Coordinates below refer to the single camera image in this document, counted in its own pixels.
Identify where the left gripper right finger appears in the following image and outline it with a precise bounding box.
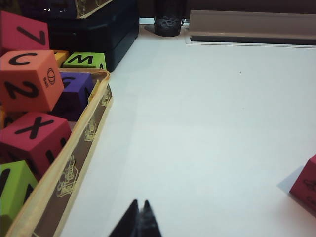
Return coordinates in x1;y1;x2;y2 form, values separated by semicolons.
138;199;162;237

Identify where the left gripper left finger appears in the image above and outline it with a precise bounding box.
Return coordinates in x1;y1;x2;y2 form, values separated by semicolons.
108;198;139;237

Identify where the red foam cube with 5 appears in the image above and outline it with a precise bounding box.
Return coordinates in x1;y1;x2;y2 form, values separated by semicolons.
288;153;316;218

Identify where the red foam cube with X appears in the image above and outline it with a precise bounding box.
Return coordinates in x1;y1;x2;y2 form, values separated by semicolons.
0;111;73;181

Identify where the purple foam cube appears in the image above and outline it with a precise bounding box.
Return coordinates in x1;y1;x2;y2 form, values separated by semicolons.
50;71;94;122

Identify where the green foam cube with M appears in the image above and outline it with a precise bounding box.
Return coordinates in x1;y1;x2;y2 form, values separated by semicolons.
63;51;107;72

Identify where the orange foam cube with C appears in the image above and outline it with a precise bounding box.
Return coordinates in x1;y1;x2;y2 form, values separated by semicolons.
0;49;65;113

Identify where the dark blue plastic case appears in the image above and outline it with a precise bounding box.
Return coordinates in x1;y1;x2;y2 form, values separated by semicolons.
48;0;140;73

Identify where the black patterned mug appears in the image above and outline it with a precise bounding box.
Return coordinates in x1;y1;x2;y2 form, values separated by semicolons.
153;0;186;38

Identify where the yellow patterned box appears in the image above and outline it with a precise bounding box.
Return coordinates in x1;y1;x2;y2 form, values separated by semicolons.
19;0;112;20

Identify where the red foam cube with 7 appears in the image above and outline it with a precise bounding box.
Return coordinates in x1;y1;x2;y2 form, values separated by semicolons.
0;10;50;56

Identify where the grey-brown desk divider panel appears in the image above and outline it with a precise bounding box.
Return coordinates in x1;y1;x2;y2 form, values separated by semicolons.
138;0;316;19

